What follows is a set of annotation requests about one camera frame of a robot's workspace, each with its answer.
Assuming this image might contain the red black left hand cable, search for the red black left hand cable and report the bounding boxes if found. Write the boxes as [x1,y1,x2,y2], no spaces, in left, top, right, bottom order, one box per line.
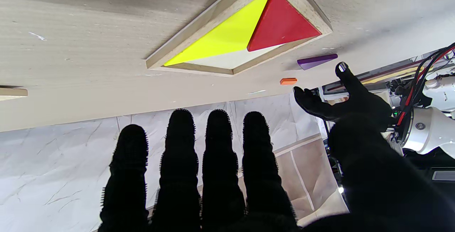
[395,42,455,126]

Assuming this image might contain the purple tangram triangle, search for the purple tangram triangle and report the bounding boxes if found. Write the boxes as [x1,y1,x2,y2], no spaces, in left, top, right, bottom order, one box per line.
[297,54,338,71]

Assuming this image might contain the red large tangram triangle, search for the red large tangram triangle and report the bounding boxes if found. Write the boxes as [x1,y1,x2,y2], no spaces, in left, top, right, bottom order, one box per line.
[247,0,322,52]

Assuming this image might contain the square wooden tangram tray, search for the square wooden tangram tray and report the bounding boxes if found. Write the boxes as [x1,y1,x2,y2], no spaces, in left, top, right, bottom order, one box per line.
[146,0,333,76]

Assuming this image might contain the marble print backdrop sheet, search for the marble print backdrop sheet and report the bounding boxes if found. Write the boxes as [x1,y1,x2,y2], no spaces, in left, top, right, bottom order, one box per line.
[0,92,320,232]

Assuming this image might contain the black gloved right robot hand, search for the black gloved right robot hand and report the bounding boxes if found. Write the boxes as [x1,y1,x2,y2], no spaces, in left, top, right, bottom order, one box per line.
[99,108,455,232]

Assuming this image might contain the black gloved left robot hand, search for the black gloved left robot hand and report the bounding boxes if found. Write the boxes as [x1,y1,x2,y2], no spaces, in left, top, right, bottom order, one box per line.
[293,61,395,133]

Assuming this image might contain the yellow large tangram triangle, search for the yellow large tangram triangle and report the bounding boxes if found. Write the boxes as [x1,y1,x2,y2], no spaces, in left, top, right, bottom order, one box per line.
[164,0,273,67]

